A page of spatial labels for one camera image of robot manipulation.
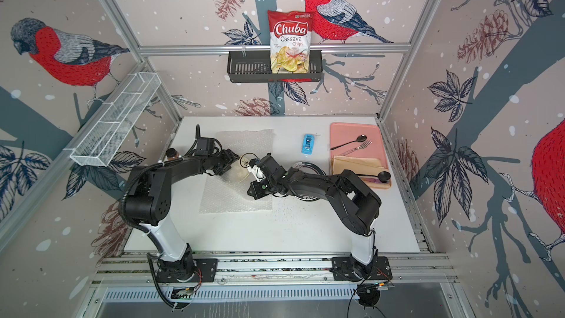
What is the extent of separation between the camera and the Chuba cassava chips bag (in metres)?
0.85

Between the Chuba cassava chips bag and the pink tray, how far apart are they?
0.41 metres

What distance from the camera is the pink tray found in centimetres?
106
